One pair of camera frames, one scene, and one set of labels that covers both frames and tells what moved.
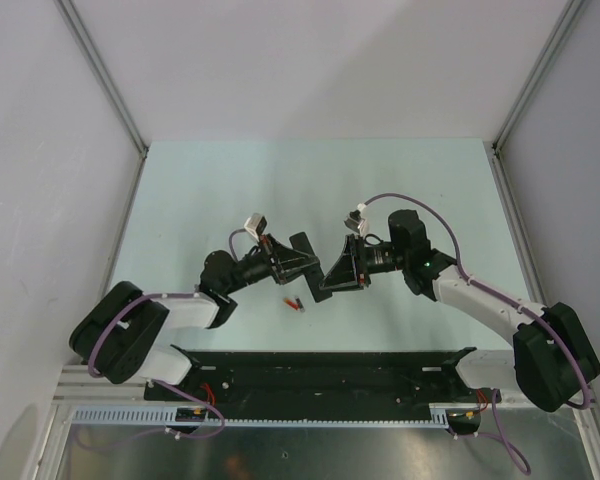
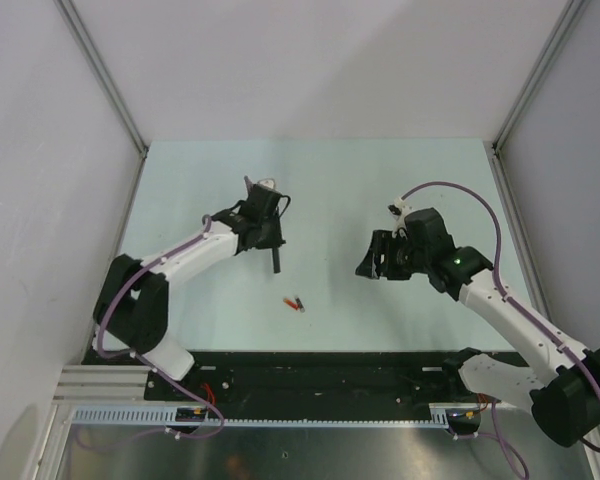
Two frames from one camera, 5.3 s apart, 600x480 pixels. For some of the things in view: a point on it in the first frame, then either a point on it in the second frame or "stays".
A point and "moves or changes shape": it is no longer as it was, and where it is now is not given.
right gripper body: (361, 260) to (400, 257)
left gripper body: (276, 267) to (271, 235)
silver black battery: (299, 303) stays
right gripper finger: (336, 284) to (370, 265)
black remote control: (314, 277) moves or changes shape
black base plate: (318, 380) stays
